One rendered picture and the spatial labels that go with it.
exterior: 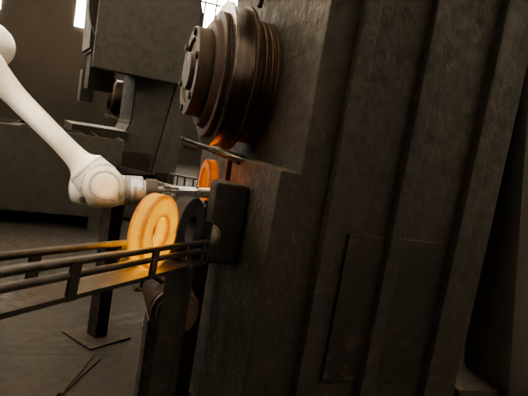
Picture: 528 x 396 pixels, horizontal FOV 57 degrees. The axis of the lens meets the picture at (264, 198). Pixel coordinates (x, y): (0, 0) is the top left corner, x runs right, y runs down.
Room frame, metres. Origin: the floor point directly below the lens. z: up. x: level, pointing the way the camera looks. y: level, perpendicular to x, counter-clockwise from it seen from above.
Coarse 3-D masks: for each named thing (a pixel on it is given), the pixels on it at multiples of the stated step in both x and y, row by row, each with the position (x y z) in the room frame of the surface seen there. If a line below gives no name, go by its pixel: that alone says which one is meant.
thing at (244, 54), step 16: (240, 16) 1.50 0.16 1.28; (240, 32) 1.46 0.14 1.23; (240, 48) 1.44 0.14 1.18; (240, 64) 1.44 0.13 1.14; (240, 80) 1.44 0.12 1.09; (240, 96) 1.45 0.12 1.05; (224, 112) 1.45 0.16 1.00; (240, 112) 1.47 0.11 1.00; (224, 128) 1.50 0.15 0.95; (208, 144) 1.58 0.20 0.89; (224, 144) 1.59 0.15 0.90
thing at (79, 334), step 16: (144, 176) 1.96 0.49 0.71; (112, 208) 1.95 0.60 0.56; (112, 224) 1.96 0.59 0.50; (112, 240) 1.97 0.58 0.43; (96, 304) 1.96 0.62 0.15; (96, 320) 1.95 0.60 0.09; (80, 336) 1.94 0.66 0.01; (96, 336) 1.95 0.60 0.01; (112, 336) 1.99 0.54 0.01; (128, 336) 2.01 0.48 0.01
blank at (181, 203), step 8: (184, 200) 1.10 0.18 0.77; (192, 200) 1.11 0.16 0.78; (200, 200) 1.15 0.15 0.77; (184, 208) 1.07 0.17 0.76; (192, 208) 1.11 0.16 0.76; (200, 208) 1.16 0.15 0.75; (184, 216) 1.07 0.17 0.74; (192, 216) 1.13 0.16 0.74; (200, 216) 1.17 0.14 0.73; (184, 224) 1.08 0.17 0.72; (192, 224) 1.16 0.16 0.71; (200, 224) 1.17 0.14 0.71; (184, 232) 1.08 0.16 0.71; (192, 232) 1.15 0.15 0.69; (200, 232) 1.18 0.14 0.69; (176, 240) 1.05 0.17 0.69; (184, 240) 1.09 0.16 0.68; (192, 240) 1.14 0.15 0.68; (184, 248) 1.10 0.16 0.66; (192, 248) 1.15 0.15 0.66; (184, 256) 1.10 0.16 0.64
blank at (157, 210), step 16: (144, 208) 0.92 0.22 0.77; (160, 208) 0.96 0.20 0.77; (176, 208) 1.03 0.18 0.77; (144, 224) 0.91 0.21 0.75; (160, 224) 1.01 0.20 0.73; (176, 224) 1.04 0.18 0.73; (128, 240) 0.91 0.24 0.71; (144, 240) 0.91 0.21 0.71; (160, 240) 1.00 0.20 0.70; (144, 256) 0.92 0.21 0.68
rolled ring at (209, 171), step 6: (204, 162) 1.66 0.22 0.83; (210, 162) 1.61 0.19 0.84; (216, 162) 1.63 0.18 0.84; (204, 168) 1.66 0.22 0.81; (210, 168) 1.58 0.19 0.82; (216, 168) 1.59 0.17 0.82; (204, 174) 1.69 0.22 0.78; (210, 174) 1.57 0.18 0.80; (216, 174) 1.58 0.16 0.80; (198, 180) 1.72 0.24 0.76; (204, 180) 1.70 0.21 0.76; (210, 180) 1.56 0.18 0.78; (204, 186) 1.70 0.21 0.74; (210, 186) 1.56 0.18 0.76; (204, 198) 1.58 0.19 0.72
